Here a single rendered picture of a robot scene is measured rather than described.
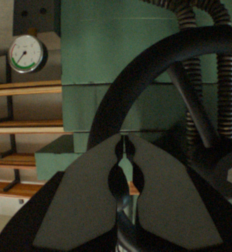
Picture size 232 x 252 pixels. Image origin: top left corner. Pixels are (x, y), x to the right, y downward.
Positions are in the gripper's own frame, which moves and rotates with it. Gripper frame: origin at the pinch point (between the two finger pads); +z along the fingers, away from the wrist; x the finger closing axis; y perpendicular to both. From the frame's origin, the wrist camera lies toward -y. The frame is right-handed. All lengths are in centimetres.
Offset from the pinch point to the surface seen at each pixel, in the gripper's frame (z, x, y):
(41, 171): 18.8, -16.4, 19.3
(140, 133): 21.4, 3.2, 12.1
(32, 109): 248, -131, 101
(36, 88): 212, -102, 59
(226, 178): 2.3, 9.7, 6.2
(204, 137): 5.5, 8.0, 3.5
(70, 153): 20.2, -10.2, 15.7
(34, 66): 19.4, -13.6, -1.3
